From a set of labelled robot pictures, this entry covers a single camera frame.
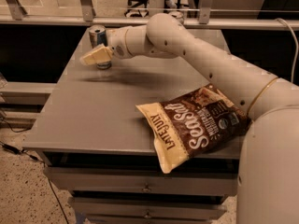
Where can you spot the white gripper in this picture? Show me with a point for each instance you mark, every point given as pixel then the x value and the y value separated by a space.
pixel 118 43

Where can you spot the blue silver redbull can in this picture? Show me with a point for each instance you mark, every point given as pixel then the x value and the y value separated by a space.
pixel 98 36

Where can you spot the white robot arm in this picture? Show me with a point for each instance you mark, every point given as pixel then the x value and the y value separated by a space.
pixel 268 184

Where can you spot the green white soda can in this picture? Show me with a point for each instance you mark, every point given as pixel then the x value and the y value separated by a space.
pixel 177 15

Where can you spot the black office chair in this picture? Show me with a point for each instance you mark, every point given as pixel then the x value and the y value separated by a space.
pixel 137 8

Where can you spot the grey drawer cabinet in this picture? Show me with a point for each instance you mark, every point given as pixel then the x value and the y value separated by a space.
pixel 91 121

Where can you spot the brown sea salt chip bag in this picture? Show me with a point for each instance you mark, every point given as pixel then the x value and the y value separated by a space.
pixel 192 124

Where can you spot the metal railing bar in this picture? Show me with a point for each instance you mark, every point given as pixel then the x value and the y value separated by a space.
pixel 190 23

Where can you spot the grey lower drawer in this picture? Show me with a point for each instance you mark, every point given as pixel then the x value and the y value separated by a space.
pixel 146 209

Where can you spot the grey drawer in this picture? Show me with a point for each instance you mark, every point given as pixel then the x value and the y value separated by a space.
pixel 146 209
pixel 86 179

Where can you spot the grey upper drawer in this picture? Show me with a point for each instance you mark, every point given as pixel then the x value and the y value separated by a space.
pixel 86 179

